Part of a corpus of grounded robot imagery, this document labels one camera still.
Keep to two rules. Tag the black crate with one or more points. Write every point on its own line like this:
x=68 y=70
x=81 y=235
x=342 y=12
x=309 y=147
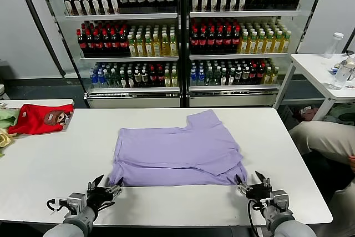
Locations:
x=285 y=113

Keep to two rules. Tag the blue water bottle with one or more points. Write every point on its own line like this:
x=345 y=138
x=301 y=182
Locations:
x=193 y=77
x=101 y=78
x=94 y=78
x=201 y=77

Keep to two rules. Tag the clear plastic water bottle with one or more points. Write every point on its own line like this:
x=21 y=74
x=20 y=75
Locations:
x=341 y=76

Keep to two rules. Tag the light green cloth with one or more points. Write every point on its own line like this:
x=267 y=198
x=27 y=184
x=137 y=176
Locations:
x=7 y=117

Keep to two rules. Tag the tall clear bottle white cap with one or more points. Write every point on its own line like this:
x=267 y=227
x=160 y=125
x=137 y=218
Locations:
x=332 y=45

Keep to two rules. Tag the red t-shirt bear print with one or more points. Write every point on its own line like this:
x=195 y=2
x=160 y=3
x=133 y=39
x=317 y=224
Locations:
x=33 y=120

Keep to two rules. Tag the lilac purple t-shirt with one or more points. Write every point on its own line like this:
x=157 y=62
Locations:
x=177 y=151

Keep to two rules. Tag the clear green water bottle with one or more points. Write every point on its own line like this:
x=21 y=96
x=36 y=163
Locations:
x=209 y=76
x=217 y=76
x=109 y=79

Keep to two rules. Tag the seated person in beige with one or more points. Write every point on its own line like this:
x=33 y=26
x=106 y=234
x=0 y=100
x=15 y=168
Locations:
x=321 y=137

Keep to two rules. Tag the red-capped cola bottle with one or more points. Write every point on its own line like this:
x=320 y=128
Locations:
x=90 y=44
x=260 y=74
x=115 y=44
x=253 y=74
x=98 y=44
x=219 y=41
x=153 y=77
x=236 y=40
x=194 y=41
x=161 y=77
x=107 y=44
x=123 y=44
x=82 y=44
x=203 y=41
x=211 y=41
x=228 y=41

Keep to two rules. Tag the small blue yellow packet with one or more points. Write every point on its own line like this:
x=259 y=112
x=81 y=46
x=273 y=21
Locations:
x=337 y=65

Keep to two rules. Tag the glass-door drinks cabinet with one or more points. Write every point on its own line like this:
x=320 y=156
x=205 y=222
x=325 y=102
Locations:
x=133 y=101
x=233 y=99

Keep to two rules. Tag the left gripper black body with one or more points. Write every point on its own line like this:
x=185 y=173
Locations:
x=97 y=196

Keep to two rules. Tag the pale yellow drink bottle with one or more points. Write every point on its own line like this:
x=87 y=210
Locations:
x=268 y=76
x=274 y=75
x=174 y=78
x=167 y=78

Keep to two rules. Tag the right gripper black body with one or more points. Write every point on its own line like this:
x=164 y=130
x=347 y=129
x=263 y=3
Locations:
x=259 y=192

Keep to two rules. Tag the person's bare hand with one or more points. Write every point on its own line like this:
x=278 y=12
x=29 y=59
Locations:
x=352 y=163

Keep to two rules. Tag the yellow tea bottle green cap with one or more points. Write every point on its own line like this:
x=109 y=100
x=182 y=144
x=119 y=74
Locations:
x=244 y=44
x=157 y=47
x=252 y=44
x=165 y=46
x=149 y=47
x=132 y=47
x=268 y=43
x=285 y=42
x=260 y=44
x=140 y=47
x=173 y=46
x=277 y=43

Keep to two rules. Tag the dark red bag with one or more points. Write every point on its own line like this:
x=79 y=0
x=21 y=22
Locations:
x=308 y=113

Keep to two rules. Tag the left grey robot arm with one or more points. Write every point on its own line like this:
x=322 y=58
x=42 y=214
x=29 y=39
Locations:
x=75 y=226

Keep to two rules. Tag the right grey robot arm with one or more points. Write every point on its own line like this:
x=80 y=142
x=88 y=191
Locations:
x=285 y=226

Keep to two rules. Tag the small dark bottle white cap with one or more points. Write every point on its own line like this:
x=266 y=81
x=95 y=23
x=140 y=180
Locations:
x=123 y=79
x=130 y=79
x=224 y=77
x=231 y=77
x=246 y=74
x=137 y=77
x=145 y=77
x=238 y=74

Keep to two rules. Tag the green fabric bundle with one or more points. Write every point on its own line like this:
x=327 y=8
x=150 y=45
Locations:
x=344 y=112

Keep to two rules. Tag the white cabinet shelf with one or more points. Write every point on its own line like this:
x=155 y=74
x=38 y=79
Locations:
x=233 y=87
x=238 y=56
x=130 y=58
x=244 y=14
x=133 y=90
x=122 y=16

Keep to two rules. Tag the white side table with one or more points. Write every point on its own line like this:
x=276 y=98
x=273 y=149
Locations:
x=310 y=65

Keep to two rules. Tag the pale yellow cloth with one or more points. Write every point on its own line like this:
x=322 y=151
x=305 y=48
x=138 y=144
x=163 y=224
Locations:
x=5 y=138

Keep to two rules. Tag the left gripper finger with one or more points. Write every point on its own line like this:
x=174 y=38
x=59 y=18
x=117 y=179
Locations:
x=115 y=188
x=94 y=183

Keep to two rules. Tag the dark slanted pole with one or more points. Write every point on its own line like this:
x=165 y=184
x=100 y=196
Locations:
x=40 y=23

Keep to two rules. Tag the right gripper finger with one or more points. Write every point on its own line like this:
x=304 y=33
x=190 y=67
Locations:
x=264 y=182
x=244 y=188

